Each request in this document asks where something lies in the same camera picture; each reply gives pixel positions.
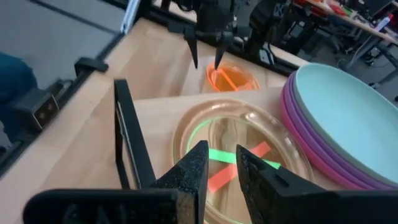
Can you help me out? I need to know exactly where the teal plate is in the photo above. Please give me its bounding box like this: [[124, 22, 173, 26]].
[[293, 62, 398, 187]]

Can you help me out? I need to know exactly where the black table-level camera box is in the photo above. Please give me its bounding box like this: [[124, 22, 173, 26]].
[[11, 89, 60, 131]]

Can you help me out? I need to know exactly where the purple plate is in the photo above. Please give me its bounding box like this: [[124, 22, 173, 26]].
[[285, 71, 398, 190], [282, 77, 389, 191]]

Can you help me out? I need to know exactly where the green transparent plate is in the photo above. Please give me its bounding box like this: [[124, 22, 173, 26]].
[[185, 116, 282, 224]]

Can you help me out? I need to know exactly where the orange transparent plate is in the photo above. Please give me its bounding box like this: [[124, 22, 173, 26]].
[[205, 60, 261, 93]]

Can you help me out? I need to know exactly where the silver metal bar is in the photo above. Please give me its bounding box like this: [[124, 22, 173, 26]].
[[120, 0, 141, 34]]

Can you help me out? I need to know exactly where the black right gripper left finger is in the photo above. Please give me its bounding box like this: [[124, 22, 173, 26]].
[[22, 139, 210, 224]]

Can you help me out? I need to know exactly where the pink transparent plate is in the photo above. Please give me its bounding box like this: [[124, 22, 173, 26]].
[[171, 98, 315, 224]]

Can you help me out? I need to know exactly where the magenta plate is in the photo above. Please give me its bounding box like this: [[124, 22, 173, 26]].
[[279, 83, 374, 191]]

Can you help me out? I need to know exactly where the person's leg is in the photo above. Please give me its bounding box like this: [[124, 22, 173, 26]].
[[0, 51, 39, 147]]

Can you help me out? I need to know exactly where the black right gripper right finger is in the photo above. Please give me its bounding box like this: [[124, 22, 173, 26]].
[[235, 144, 398, 224]]

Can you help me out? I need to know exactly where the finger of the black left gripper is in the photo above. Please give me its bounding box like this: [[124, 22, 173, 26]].
[[213, 30, 234, 70], [183, 28, 200, 70]]

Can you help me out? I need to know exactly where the background work desk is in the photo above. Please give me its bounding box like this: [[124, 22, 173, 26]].
[[292, 0, 398, 94]]

